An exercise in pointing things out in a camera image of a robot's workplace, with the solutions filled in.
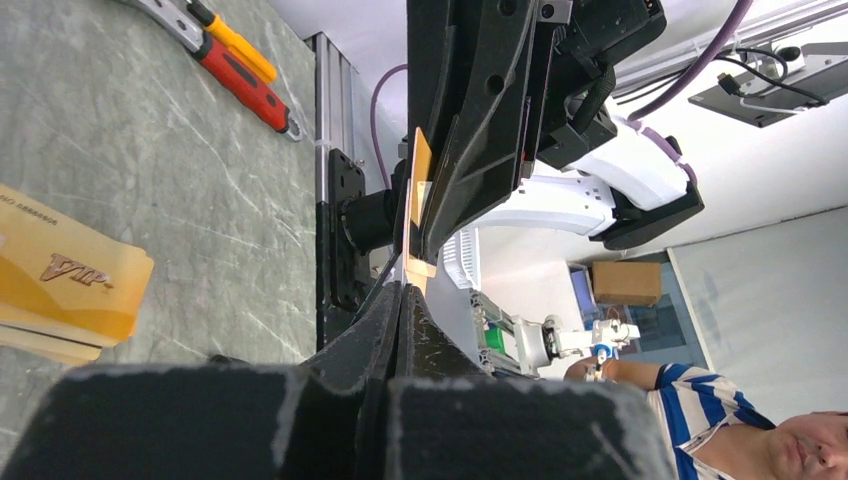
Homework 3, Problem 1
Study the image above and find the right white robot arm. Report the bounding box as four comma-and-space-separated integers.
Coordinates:
406, 1, 704, 261

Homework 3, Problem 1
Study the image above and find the cardboard box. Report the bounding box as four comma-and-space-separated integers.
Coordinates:
590, 261, 662, 307

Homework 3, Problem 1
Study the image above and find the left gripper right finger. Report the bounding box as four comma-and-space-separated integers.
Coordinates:
387, 286, 674, 479

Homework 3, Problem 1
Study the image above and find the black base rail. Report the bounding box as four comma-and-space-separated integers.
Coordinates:
315, 149, 400, 350

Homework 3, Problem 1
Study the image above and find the tan wooden block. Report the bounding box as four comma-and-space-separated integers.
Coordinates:
1, 186, 154, 365

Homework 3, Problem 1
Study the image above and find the yellow handled tool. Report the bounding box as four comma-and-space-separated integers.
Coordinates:
186, 1, 278, 84

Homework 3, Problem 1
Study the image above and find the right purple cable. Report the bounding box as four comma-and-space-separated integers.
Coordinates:
367, 0, 757, 193

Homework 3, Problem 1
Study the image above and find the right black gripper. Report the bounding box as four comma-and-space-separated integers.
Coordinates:
406, 0, 667, 262

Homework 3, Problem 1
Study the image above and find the person in striped shirt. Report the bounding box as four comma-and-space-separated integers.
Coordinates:
601, 359, 847, 480

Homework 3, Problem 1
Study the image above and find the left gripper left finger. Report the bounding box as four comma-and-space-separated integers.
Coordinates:
2, 282, 403, 479

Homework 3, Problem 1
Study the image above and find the orange handled tool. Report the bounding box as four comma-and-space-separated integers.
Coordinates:
125, 0, 305, 142

